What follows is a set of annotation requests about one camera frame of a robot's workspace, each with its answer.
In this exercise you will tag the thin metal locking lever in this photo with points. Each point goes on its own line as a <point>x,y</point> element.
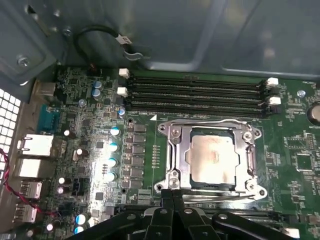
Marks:
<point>205,122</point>
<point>217,198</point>

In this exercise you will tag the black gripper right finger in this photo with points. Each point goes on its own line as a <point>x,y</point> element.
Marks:
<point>190,225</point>

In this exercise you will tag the RAM slot white clips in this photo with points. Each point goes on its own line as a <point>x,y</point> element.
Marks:
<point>195,98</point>
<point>195,79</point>
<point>291,232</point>

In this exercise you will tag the silver square CPU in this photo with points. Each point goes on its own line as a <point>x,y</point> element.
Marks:
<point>212,157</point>

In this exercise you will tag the green motherboard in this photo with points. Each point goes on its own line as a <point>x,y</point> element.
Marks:
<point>287,155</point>

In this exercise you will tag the round coin cell battery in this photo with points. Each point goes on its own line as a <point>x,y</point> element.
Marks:
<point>315,113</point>

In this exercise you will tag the open black PC case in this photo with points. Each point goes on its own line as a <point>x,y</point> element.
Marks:
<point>175,32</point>

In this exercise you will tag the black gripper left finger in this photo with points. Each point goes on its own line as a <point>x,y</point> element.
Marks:
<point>161,225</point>

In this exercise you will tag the CPU socket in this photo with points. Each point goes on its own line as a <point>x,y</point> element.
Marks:
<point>166,190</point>

